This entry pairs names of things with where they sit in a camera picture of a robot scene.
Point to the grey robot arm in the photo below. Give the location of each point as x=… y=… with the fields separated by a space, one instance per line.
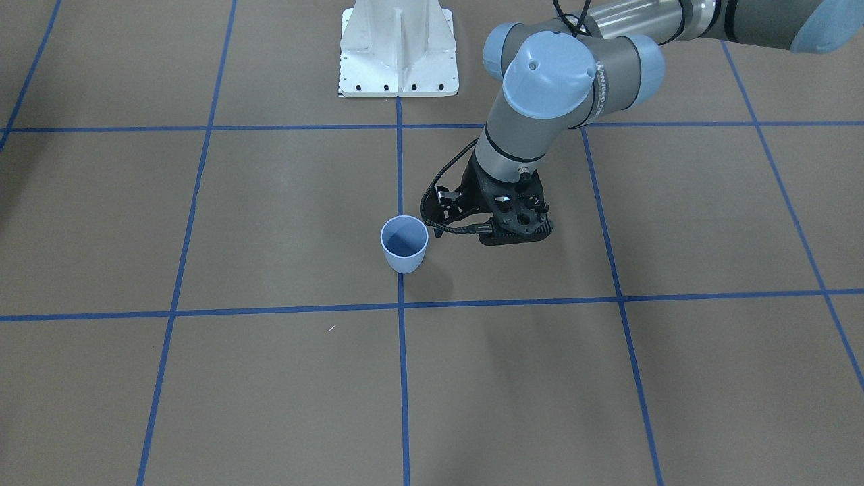
x=569 y=71

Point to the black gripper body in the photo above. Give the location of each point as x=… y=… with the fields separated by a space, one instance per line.
x=468 y=192

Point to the light blue plastic cup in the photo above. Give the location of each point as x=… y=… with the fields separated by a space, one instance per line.
x=404 y=240

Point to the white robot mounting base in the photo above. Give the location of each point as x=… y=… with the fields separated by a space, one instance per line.
x=397 y=49

